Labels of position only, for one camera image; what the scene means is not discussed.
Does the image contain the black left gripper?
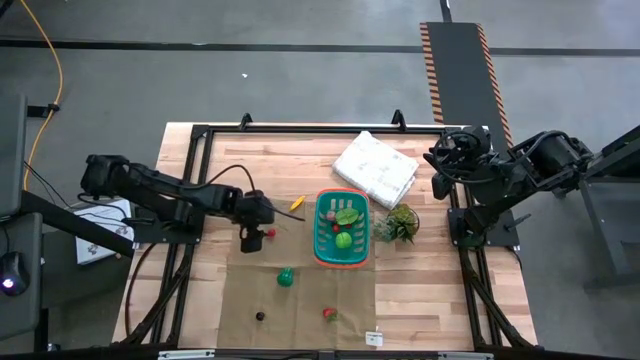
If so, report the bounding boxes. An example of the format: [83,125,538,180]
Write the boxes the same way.
[233,188,277,254]

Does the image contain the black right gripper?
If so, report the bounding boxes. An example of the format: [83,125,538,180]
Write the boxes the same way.
[423,125,494,201]

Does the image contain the light green toy lettuce leaf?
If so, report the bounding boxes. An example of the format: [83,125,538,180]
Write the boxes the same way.
[334,207,360,226]

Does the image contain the potted succulent plant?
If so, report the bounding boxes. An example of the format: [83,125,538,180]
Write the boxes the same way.
[372,202,421,246]

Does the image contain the white plaid dish towel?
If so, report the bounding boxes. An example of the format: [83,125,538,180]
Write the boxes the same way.
[332,130,420,210]

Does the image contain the tan burlap cloth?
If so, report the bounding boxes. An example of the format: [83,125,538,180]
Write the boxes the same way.
[217,196,377,350]

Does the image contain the black floor mat striped edges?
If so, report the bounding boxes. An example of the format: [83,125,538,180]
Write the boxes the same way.
[418,21,525,151]

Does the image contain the teal basket with orange rim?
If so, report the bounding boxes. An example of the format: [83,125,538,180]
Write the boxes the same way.
[313,188,372,270]

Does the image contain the white printed paper sheet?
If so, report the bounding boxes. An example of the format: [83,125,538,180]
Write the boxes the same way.
[74,199,135,266]

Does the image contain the grey metal table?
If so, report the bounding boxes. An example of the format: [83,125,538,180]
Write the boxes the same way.
[579,124,640,291]

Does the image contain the black rig support beam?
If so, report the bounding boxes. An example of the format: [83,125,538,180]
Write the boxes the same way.
[19,189,136,259]

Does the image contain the grey side stand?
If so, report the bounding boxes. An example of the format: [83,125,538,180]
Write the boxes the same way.
[0,212,45,341]

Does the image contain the black computer mouse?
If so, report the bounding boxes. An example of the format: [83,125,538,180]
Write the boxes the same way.
[0,251,30,297]

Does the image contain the grey monitor panel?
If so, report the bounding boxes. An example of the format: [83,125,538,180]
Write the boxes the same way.
[0,93,29,219]

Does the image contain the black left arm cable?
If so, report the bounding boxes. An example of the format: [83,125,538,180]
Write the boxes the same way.
[202,163,307,223]

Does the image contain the black metal table frame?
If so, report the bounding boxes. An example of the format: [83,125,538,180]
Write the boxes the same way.
[112,109,539,351]

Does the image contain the silver aluminium rail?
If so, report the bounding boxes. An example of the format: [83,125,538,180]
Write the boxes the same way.
[437,351,496,360]
[157,349,216,360]

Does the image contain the dark brown cable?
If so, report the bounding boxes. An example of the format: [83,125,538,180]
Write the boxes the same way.
[124,242,157,337]

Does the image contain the black floor cable clip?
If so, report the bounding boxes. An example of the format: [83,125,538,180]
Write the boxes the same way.
[27,102,61,119]

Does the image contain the yellow cable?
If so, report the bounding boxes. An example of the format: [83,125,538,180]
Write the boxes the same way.
[18,0,65,191]

